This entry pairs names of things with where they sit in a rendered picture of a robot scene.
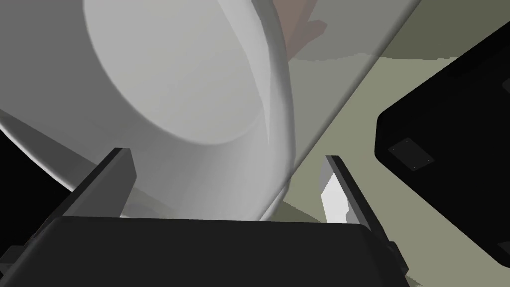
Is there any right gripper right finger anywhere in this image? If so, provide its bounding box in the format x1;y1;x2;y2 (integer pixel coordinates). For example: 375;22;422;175
320;155;374;232

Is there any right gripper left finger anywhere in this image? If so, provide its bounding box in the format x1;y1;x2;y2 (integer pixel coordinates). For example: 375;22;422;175
61;147;138;218

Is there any black rounded block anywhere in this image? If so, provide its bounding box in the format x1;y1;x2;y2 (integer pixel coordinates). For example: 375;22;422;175
374;19;510;269

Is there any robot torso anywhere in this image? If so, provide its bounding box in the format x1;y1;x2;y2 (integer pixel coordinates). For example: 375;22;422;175
0;0;298;222

